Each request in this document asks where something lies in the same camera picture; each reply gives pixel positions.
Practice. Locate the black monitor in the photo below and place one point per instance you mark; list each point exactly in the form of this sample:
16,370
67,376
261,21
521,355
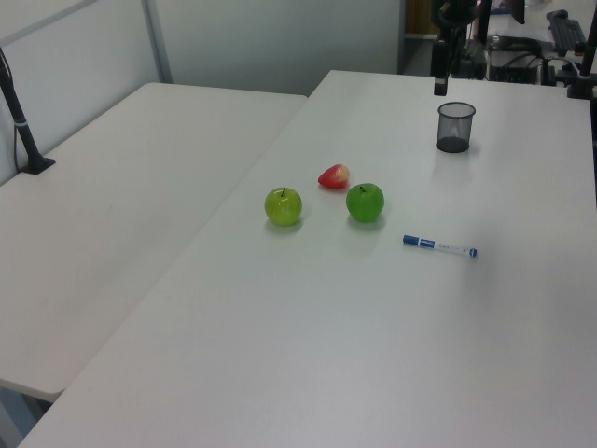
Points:
517,10

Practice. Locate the yellow-green apple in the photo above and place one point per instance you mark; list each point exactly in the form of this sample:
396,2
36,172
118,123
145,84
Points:
283,207

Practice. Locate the black camera pole with base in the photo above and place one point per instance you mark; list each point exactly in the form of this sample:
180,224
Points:
21,126

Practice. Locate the red wax apple fruit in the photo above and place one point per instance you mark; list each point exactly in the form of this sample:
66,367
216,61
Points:
332,177

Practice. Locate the black keyboard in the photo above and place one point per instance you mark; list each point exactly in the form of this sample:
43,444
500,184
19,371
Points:
566,29

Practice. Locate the black mesh pen cup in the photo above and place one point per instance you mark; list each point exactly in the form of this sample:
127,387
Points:
455,128

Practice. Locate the black clamped camera pole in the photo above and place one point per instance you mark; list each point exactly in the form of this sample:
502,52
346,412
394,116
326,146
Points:
583,70

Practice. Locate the dark green apple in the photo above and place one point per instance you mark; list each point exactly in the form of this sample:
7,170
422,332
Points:
365,203

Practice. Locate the blue and white marker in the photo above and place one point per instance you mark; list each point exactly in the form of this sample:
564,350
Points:
438,245

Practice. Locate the black monitor stand pole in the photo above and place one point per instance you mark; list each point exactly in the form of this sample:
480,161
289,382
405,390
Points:
483,21

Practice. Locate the grey partition frame post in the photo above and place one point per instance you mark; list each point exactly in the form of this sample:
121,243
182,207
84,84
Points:
157,39

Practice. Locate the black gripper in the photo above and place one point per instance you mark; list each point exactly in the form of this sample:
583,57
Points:
454,11

